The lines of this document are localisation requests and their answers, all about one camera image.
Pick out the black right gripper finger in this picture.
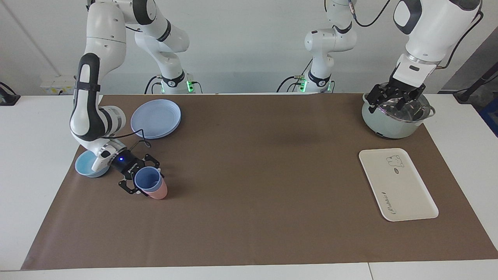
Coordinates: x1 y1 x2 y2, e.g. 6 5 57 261
141 154 161 172
119 177 149 196

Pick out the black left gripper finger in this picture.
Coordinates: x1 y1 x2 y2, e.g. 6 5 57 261
394 86 426 112
366 83 394 114

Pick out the blue plastic cup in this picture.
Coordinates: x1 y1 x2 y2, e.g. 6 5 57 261
134 166 163 192

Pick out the pink plastic cup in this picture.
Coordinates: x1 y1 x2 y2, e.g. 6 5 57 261
142 178 168 200

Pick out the cream rectangular tray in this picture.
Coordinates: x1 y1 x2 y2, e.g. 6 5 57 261
358 148 439 222

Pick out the glass pot lid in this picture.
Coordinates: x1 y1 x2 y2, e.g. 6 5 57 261
368 82 431 123

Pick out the pale green cooking pot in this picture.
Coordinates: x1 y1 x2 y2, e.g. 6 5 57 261
361 93 436 139

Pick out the light blue bowl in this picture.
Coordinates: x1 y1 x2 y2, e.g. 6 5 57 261
75 150 110 178

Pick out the lavender blue plate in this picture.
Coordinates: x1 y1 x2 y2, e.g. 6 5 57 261
130 99 182 140

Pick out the blue crate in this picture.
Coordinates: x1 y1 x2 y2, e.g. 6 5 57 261
479 99 498 137

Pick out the brown table mat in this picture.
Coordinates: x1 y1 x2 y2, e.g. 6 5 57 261
21 93 498 271

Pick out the white power strip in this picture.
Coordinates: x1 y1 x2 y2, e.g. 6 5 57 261
40 75 76 95

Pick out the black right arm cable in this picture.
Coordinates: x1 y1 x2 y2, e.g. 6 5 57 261
103 129 152 151

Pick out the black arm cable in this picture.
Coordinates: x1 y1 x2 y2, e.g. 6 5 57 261
348 0 485 70
103 129 152 151

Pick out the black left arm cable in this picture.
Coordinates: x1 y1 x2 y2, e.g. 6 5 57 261
348 0 485 70

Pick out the black base cable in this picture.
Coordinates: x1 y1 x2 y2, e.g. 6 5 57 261
144 75 162 95
276 58 314 94

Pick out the black clamp mount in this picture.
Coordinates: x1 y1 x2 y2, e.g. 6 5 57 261
0 82 21 106

